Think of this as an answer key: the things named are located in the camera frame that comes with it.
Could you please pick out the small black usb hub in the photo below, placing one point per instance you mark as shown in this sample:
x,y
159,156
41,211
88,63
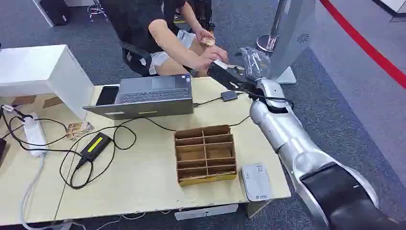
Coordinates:
x,y
229,95

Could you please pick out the small printed card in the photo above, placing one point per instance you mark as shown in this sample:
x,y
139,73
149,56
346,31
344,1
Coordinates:
x,y
209,41

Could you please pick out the plastic wrapped wrist camera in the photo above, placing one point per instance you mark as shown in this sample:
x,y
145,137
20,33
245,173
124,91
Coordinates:
x,y
255,62

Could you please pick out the grey standing panel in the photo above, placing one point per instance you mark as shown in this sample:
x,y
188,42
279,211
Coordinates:
x,y
293,35

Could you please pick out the chrome stanchion post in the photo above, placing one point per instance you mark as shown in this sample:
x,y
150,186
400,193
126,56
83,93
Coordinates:
x,y
268,41

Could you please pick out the person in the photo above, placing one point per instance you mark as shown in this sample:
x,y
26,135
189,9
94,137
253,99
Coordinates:
x,y
136,22

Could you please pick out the white bracket under table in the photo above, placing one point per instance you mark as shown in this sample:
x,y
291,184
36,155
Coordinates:
x,y
206,212

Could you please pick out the white power strip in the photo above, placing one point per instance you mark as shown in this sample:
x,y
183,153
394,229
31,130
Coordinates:
x,y
35,135

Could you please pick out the pale printed card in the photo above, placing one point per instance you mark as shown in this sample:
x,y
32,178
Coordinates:
x,y
229,66

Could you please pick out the white router device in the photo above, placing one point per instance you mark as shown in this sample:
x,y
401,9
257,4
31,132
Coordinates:
x,y
257,182

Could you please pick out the person's left hand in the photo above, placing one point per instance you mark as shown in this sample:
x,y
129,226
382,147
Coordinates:
x,y
203,34

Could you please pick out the white cabinet with black case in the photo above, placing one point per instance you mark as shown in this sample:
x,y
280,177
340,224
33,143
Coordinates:
x,y
52,11

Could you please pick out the grey laptop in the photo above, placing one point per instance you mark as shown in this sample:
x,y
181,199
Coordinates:
x,y
149,95

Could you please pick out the black power adapter yellow label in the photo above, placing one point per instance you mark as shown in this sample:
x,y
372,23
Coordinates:
x,y
95,146

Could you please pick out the dark flat object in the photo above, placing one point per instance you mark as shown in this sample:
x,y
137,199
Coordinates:
x,y
2,152

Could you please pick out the black smartphone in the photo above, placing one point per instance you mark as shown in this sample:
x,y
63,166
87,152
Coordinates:
x,y
108,95

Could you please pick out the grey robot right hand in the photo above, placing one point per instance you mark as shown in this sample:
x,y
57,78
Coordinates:
x,y
223,76

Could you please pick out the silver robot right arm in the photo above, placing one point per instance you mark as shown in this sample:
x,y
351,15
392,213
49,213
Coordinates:
x,y
285,127

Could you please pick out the black tripod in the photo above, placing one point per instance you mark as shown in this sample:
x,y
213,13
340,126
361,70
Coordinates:
x,y
203,14

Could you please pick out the brown cardboard piece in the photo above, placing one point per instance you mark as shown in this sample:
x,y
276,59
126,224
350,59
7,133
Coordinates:
x,y
24,100
52,102

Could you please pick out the white box stand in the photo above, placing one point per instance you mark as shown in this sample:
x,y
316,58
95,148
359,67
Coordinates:
x,y
41,70

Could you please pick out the person's right hand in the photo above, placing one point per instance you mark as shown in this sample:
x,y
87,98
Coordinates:
x,y
213,56

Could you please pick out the chrome stool base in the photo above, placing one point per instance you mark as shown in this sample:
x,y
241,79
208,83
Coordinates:
x,y
96,11

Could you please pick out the stack of printed cards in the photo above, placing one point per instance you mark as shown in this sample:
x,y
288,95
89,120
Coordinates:
x,y
79,129

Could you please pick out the wooden divided card box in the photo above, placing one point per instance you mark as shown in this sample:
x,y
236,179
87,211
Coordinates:
x,y
205,155

